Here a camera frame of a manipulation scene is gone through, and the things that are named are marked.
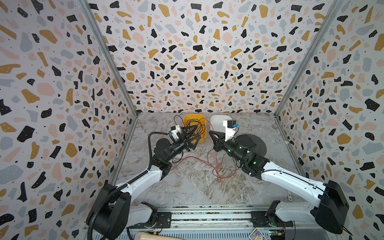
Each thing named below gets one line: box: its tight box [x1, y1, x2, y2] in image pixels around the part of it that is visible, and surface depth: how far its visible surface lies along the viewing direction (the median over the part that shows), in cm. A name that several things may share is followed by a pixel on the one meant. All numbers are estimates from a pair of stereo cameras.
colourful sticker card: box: [248, 227, 268, 240], surface depth 70 cm
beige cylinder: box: [134, 231, 184, 240], surface depth 71 cm
